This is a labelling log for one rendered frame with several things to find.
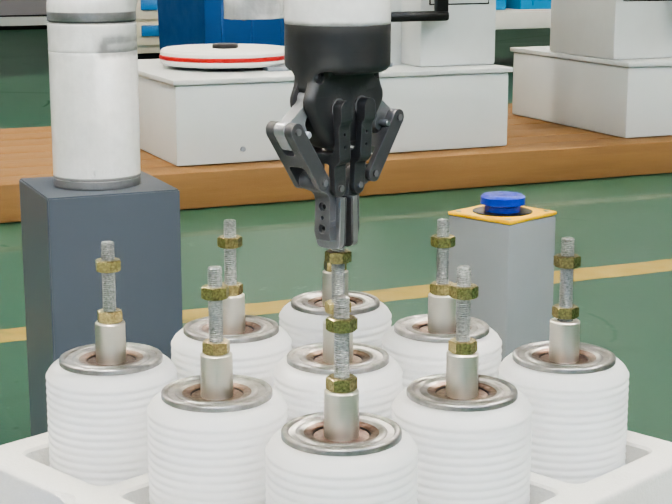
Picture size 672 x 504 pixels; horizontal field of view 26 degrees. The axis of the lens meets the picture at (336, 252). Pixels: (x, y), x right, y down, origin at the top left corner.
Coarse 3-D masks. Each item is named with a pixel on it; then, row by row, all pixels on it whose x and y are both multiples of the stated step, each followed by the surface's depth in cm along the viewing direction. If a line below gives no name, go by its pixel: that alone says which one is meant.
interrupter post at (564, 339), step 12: (552, 324) 106; (564, 324) 106; (576, 324) 106; (552, 336) 107; (564, 336) 106; (576, 336) 106; (552, 348) 107; (564, 348) 106; (576, 348) 107; (552, 360) 107; (564, 360) 106; (576, 360) 107
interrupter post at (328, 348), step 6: (324, 324) 106; (324, 330) 106; (324, 336) 106; (330, 336) 106; (324, 342) 107; (330, 342) 106; (324, 348) 107; (330, 348) 106; (324, 354) 107; (330, 354) 106; (324, 360) 107; (330, 360) 106
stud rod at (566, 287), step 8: (568, 240) 105; (568, 248) 105; (568, 256) 105; (560, 272) 106; (568, 272) 106; (560, 280) 106; (568, 280) 106; (560, 288) 106; (568, 288) 106; (560, 296) 106; (568, 296) 106; (560, 304) 106; (568, 304) 106; (560, 320) 107; (568, 320) 106
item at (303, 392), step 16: (288, 368) 106; (384, 368) 105; (400, 368) 107; (288, 384) 104; (304, 384) 104; (320, 384) 103; (368, 384) 103; (384, 384) 104; (400, 384) 106; (288, 400) 105; (304, 400) 104; (320, 400) 103; (368, 400) 104; (384, 400) 104; (288, 416) 105; (384, 416) 105
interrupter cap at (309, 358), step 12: (300, 348) 109; (312, 348) 109; (360, 348) 109; (372, 348) 109; (288, 360) 106; (300, 360) 106; (312, 360) 106; (360, 360) 107; (372, 360) 106; (384, 360) 106; (312, 372) 104; (324, 372) 104; (360, 372) 104
